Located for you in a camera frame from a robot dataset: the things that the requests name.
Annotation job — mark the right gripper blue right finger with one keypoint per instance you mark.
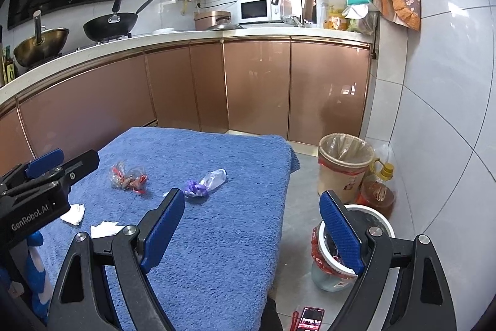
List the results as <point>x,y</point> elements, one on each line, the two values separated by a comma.
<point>339,225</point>

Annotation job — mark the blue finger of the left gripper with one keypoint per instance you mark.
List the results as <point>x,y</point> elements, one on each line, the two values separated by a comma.
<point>37,167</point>

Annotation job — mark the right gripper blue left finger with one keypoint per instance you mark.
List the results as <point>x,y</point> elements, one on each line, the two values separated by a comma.
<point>157,228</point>

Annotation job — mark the white tissue piece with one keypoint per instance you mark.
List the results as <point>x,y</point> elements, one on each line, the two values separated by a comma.
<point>105,229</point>

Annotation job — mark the clear plastic wrapper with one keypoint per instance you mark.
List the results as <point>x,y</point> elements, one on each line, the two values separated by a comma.
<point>134,179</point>

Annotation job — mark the purple plastic wrapper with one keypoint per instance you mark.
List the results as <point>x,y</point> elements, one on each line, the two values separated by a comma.
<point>208,184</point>

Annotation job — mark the white trash bucket black liner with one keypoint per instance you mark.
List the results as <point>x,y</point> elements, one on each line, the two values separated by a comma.
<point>328,271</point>

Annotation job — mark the beige trash bin with liner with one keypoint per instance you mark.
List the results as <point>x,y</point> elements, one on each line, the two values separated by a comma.
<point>343,160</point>

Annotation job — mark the brown kitchen cabinets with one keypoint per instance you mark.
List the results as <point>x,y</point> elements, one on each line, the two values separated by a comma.
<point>298,87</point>

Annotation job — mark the blue white gloved left hand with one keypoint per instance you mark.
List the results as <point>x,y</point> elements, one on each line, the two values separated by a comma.
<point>30,280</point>

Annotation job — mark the yellow capped oil bottle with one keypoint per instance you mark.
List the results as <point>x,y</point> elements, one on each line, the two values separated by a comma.
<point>376,190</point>

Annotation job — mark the blue towel table cover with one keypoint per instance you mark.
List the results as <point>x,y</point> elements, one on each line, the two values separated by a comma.
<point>221,261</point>

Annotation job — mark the smartphone with red screen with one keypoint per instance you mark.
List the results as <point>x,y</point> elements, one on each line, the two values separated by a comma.
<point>309,319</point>

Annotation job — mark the dark olive oil bottle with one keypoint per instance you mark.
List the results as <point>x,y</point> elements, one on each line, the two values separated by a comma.
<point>10,68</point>

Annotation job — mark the black wok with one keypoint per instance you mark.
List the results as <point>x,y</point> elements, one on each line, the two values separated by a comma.
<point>114,25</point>

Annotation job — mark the brown rice cooker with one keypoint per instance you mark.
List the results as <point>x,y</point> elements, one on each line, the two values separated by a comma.
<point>206,20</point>

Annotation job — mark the chrome faucet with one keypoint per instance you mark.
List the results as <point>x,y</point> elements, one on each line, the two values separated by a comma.
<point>289,11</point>

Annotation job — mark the white microwave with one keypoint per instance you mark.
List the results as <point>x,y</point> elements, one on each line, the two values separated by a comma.
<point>258,11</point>

